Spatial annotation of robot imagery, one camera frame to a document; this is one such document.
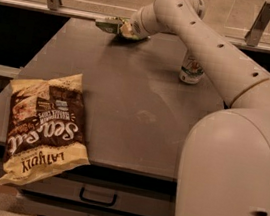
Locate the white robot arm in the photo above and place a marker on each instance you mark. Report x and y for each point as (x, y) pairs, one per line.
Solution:
(225, 161)

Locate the upper grey drawer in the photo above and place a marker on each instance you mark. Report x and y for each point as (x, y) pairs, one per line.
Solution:
(102, 193)

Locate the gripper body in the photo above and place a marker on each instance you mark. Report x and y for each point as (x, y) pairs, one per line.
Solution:
(138, 27)

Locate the brown yellow multigrain chip bag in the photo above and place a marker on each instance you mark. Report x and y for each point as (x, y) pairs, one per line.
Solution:
(45, 134)

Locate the white green soda can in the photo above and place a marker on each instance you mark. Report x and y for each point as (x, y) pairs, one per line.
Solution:
(191, 71)

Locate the green jalapeno chip bag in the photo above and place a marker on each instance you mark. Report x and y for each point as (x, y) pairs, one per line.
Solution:
(112, 25)

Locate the right metal railing bracket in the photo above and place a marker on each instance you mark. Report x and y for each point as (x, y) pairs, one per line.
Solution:
(254, 35)

